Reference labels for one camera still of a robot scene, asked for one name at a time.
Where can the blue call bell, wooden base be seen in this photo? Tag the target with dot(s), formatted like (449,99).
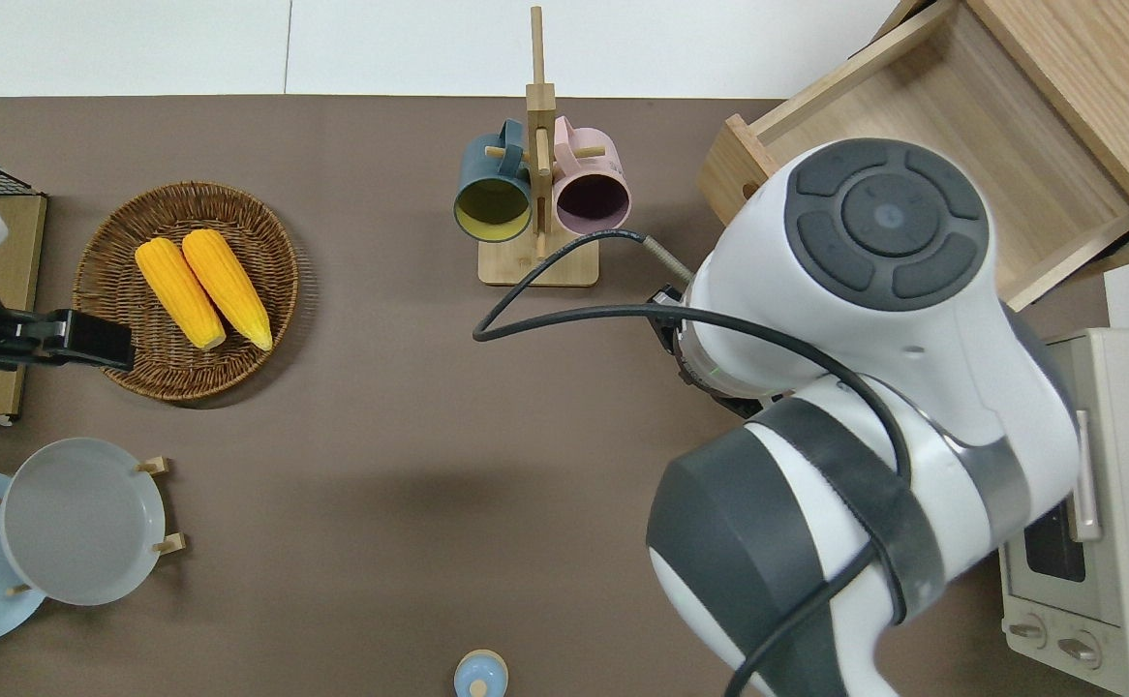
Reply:
(480,675)

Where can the grey plate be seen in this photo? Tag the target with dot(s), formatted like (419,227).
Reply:
(80,523)

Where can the round wicker basket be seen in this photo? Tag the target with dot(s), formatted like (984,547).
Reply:
(119,358)

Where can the pink mug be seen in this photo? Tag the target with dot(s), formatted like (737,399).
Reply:
(592,198)

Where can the wooden cabinet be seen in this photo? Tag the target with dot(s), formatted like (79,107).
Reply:
(1107,77)

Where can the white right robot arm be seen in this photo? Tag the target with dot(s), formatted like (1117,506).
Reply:
(874,387)

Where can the wooden drawer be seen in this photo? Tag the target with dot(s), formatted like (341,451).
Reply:
(1020,126)

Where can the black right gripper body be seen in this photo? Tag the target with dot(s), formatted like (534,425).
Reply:
(669,324)

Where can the dark blue mug, yellow inside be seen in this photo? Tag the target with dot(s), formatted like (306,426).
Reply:
(493,208)

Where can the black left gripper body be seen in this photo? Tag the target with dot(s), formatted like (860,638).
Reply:
(80,339)

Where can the yellow corn cob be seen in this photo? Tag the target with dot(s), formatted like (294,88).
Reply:
(179,292)
(228,287)

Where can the wooden plate rack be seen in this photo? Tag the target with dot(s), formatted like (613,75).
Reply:
(169,544)

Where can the wooden mug tree stand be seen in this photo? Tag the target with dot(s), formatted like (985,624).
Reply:
(537,266)

